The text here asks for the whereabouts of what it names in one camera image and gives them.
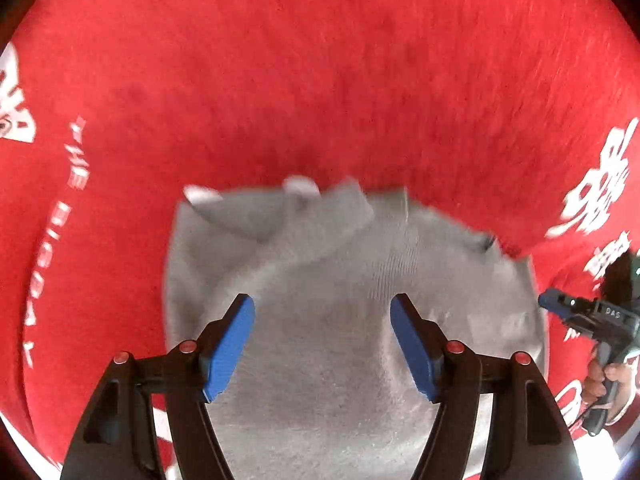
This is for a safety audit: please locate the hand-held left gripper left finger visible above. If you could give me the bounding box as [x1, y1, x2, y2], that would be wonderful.
[60, 294, 256, 480]

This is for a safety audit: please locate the grey knit sweater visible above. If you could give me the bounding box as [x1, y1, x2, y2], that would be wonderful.
[162, 175, 548, 480]

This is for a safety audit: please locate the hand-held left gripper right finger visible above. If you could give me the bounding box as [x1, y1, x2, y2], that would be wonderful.
[390, 293, 583, 480]

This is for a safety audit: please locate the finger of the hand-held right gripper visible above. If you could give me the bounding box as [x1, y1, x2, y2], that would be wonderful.
[560, 312, 601, 341]
[538, 288, 598, 317]

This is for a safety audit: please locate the red printed blanket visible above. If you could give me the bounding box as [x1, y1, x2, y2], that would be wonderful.
[0, 0, 640, 480]

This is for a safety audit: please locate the person's right hand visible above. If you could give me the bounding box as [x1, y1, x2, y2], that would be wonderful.
[581, 352, 640, 427]

